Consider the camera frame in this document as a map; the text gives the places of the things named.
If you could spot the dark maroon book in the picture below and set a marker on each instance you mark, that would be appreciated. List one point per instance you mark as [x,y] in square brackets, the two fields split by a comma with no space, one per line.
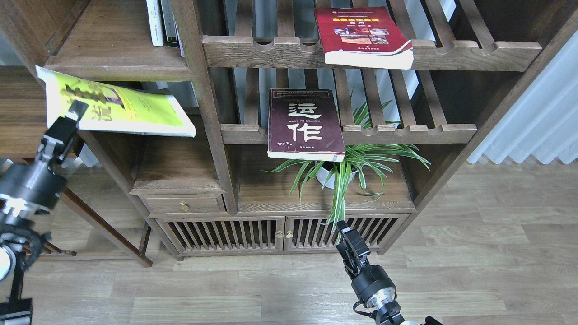
[304,125]

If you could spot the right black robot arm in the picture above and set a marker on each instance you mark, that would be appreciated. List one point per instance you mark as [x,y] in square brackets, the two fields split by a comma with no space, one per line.
[383,316]

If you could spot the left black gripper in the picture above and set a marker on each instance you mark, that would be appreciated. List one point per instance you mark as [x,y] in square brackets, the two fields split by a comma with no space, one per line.
[28,189]

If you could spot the white spine upright book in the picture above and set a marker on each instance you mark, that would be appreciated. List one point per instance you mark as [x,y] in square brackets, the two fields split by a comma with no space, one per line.
[155,22]

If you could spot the white curtain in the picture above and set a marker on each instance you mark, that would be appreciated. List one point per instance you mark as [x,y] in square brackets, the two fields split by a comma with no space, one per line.
[543,123]

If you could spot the red cover book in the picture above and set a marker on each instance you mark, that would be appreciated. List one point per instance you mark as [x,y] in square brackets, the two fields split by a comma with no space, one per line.
[363,37]

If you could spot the dark wooden bookshelf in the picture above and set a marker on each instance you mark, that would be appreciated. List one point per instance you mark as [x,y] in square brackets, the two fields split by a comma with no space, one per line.
[470,69]

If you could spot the pale purple upright book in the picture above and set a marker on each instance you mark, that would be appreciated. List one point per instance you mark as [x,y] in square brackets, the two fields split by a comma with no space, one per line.
[182,54]

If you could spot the wooden side furniture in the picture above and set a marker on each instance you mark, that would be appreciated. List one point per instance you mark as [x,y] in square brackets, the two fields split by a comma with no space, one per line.
[22,115]

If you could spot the spider plant in white pot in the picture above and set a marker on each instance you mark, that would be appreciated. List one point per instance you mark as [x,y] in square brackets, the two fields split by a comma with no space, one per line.
[357,158]

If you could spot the dark spine upright book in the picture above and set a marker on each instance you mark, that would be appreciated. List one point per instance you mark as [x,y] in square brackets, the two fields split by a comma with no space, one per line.
[169,22]

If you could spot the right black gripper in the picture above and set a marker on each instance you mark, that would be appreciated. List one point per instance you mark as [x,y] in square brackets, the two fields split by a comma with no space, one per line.
[370,283]

